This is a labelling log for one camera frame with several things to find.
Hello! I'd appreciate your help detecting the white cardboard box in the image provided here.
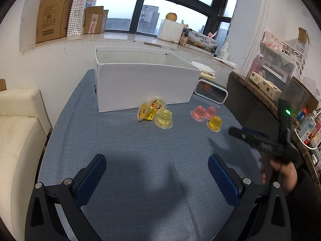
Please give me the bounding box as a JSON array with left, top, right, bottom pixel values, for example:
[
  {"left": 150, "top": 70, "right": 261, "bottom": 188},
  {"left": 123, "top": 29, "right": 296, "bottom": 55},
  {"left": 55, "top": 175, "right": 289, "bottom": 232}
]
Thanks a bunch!
[{"left": 95, "top": 46, "right": 201, "bottom": 113}]

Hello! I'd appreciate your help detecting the black window frame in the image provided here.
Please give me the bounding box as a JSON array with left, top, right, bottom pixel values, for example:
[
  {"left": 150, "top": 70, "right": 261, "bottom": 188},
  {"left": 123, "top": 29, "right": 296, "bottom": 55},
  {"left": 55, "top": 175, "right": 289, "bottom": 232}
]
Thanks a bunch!
[{"left": 50, "top": 0, "right": 242, "bottom": 37}]

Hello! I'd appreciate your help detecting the dark wooden side table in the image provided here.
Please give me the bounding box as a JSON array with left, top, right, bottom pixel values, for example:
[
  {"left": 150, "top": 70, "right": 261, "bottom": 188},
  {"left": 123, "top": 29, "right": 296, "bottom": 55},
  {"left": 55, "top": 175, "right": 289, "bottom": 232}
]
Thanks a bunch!
[{"left": 224, "top": 71, "right": 321, "bottom": 189}]

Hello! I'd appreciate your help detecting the blue grey tablecloth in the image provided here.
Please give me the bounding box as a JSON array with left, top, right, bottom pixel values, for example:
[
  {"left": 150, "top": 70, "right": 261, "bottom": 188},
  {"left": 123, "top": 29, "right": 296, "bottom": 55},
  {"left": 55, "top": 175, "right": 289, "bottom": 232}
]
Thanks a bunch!
[{"left": 36, "top": 69, "right": 276, "bottom": 241}]

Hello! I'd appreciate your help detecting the cardboard piece on wall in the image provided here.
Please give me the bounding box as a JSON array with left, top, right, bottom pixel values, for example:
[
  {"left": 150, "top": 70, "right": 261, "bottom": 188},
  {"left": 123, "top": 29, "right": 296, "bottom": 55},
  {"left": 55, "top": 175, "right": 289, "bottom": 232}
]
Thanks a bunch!
[{"left": 298, "top": 27, "right": 310, "bottom": 44}]

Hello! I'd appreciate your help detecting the cream leather sofa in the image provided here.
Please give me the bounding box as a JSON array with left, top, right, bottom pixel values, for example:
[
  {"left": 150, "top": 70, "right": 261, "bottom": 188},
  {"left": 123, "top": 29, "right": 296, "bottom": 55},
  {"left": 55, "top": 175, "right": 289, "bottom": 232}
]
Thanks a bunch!
[{"left": 0, "top": 88, "right": 53, "bottom": 234}]

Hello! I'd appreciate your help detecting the pink floral pack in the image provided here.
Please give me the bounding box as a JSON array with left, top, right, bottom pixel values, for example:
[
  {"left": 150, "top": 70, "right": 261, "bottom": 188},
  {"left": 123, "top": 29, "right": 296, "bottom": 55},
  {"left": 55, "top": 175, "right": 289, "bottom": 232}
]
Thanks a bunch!
[{"left": 261, "top": 31, "right": 284, "bottom": 49}]

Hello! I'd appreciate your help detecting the person's right forearm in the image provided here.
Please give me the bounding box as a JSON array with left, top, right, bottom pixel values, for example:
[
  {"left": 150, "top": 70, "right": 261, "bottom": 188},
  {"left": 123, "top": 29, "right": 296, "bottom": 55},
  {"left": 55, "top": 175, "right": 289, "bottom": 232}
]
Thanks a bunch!
[{"left": 283, "top": 168, "right": 321, "bottom": 241}]

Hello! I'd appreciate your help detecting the white foam box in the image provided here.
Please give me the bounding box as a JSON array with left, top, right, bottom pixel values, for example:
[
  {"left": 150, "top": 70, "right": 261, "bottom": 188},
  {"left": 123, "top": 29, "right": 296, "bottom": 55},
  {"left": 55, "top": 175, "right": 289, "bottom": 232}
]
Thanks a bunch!
[{"left": 158, "top": 19, "right": 185, "bottom": 44}]

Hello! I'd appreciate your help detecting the white spray bottle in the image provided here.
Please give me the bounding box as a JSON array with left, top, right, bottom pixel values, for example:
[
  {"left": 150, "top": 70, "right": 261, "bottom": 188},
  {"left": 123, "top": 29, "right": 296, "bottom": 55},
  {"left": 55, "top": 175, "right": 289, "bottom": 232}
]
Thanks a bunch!
[{"left": 218, "top": 43, "right": 229, "bottom": 59}]

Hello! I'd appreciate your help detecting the large brown cardboard box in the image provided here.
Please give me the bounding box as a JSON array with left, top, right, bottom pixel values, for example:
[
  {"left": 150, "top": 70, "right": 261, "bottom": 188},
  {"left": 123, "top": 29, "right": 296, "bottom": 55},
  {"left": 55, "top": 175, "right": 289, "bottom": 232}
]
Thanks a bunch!
[{"left": 36, "top": 0, "right": 77, "bottom": 44}]

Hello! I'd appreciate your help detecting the white blue milk carton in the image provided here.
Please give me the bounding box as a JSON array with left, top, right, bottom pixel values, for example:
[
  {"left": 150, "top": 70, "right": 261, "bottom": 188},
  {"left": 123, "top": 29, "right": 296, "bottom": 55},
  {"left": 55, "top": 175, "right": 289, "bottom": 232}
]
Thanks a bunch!
[{"left": 298, "top": 117, "right": 317, "bottom": 141}]

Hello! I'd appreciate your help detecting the pink jelly cup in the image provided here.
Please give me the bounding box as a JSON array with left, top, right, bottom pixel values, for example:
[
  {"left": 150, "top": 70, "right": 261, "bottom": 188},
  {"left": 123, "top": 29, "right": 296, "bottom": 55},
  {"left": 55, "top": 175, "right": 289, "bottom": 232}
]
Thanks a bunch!
[
  {"left": 204, "top": 106, "right": 217, "bottom": 119},
  {"left": 191, "top": 105, "right": 207, "bottom": 122}
]

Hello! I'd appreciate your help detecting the printed tissue box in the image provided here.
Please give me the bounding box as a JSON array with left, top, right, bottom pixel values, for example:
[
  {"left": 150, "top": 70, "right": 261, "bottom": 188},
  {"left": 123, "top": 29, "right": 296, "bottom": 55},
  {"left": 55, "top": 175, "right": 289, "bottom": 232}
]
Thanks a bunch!
[{"left": 247, "top": 71, "right": 282, "bottom": 101}]

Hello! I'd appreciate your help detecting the clear plastic container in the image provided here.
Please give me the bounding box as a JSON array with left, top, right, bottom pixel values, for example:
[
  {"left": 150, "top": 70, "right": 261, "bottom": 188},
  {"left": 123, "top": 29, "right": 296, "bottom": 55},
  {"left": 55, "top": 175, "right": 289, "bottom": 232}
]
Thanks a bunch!
[{"left": 282, "top": 77, "right": 310, "bottom": 113}]

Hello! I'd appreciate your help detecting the white cable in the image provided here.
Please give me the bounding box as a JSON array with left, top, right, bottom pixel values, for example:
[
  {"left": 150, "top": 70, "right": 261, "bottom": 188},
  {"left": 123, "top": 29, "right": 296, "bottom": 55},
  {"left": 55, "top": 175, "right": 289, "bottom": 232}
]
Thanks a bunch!
[{"left": 293, "top": 129, "right": 321, "bottom": 151}]

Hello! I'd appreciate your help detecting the small brown cardboard box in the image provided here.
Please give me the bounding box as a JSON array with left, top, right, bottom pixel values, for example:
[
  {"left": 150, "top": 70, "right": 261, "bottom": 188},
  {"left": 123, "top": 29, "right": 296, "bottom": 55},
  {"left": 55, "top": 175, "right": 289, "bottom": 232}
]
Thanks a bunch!
[{"left": 83, "top": 6, "right": 109, "bottom": 34}]

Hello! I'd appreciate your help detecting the landscape printed carton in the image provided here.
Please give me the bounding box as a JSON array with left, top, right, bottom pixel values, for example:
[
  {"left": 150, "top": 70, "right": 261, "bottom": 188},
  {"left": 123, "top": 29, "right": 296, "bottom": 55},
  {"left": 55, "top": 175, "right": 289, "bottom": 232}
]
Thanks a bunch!
[{"left": 187, "top": 30, "right": 218, "bottom": 54}]

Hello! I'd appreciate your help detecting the polka-dot paper bag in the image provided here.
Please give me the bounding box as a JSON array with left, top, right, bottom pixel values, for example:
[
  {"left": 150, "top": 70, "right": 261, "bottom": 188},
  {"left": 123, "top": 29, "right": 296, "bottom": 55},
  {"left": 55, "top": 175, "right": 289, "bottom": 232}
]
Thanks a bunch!
[{"left": 66, "top": 0, "right": 99, "bottom": 37}]

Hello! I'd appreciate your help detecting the white drawer organizer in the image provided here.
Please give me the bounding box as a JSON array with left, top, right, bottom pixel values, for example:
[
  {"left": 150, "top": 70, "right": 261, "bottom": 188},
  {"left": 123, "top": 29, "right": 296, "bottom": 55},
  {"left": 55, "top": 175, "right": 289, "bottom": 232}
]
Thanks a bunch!
[{"left": 259, "top": 31, "right": 308, "bottom": 73}]

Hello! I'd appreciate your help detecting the white power strip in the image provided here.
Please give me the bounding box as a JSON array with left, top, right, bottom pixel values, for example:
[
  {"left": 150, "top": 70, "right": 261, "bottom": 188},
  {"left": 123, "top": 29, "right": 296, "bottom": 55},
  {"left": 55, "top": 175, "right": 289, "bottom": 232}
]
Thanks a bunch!
[{"left": 310, "top": 141, "right": 321, "bottom": 166}]

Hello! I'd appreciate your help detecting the pink clear storage box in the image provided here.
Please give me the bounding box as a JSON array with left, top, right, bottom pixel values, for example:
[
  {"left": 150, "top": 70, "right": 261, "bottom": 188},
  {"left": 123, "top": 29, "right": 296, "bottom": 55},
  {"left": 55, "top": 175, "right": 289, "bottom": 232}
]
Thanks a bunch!
[{"left": 249, "top": 55, "right": 296, "bottom": 83}]

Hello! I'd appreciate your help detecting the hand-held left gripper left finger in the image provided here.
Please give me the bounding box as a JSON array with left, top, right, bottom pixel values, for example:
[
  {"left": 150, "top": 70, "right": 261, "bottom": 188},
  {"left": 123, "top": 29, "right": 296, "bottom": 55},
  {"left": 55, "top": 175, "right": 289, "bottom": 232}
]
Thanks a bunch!
[{"left": 25, "top": 154, "right": 108, "bottom": 241}]

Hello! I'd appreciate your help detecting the person's right hand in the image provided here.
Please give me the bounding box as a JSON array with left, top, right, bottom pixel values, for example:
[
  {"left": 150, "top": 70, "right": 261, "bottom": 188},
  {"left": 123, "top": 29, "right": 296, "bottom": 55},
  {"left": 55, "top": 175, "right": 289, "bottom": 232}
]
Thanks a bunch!
[{"left": 259, "top": 156, "right": 299, "bottom": 196}]

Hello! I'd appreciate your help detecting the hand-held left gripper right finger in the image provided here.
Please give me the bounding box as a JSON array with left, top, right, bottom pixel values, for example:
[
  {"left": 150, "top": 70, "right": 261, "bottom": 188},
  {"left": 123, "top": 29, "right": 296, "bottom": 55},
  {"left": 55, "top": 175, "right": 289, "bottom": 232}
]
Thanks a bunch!
[{"left": 208, "top": 154, "right": 293, "bottom": 241}]

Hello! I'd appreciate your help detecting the black alarm clock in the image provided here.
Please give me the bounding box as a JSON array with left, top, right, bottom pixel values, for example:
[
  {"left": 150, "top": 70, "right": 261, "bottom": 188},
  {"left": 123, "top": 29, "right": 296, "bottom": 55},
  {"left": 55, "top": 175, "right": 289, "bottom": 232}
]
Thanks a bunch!
[{"left": 194, "top": 79, "right": 229, "bottom": 104}]

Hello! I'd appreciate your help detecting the yellow tissue pack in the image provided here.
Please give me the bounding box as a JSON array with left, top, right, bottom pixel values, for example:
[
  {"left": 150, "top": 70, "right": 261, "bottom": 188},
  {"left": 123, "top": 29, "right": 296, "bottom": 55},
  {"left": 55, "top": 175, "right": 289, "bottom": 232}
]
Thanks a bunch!
[{"left": 191, "top": 61, "right": 216, "bottom": 82}]

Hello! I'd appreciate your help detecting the white tube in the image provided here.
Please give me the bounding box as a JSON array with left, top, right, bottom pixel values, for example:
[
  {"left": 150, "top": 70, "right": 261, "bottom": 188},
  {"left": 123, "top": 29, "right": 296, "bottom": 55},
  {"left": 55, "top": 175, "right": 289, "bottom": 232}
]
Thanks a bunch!
[{"left": 212, "top": 56, "right": 236, "bottom": 69}]

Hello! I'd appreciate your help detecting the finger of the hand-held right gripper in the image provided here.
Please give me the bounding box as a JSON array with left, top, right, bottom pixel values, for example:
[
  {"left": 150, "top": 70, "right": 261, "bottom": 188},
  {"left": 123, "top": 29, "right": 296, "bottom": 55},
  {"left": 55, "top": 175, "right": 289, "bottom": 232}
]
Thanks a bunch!
[
  {"left": 237, "top": 128, "right": 270, "bottom": 141},
  {"left": 229, "top": 127, "right": 254, "bottom": 145}
]

